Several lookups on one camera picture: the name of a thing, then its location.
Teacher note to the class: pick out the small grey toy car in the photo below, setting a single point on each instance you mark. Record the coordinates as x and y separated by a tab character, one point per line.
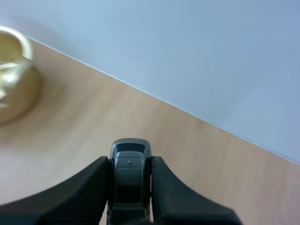
129	178

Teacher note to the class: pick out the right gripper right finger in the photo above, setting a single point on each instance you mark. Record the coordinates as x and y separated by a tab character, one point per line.
178	201

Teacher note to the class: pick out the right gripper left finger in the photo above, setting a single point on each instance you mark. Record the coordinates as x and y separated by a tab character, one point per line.
77	199

